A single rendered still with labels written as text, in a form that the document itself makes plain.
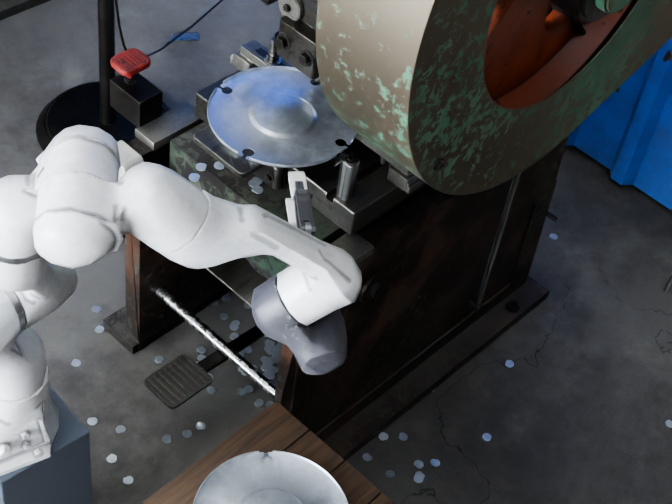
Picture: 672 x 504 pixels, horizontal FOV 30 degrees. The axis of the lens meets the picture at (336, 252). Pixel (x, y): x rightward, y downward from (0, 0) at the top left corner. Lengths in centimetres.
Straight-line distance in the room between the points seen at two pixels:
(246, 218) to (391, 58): 33
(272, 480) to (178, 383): 46
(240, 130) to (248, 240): 58
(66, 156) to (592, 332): 178
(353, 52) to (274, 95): 72
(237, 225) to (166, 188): 13
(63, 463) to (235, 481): 31
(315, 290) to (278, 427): 59
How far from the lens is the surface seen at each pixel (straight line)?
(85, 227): 173
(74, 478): 240
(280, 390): 258
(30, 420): 223
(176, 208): 176
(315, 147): 236
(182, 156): 254
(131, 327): 297
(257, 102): 243
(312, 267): 189
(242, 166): 230
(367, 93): 177
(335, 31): 175
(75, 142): 181
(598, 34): 224
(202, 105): 257
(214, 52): 383
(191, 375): 275
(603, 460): 300
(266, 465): 239
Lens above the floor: 235
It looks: 46 degrees down
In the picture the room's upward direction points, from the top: 10 degrees clockwise
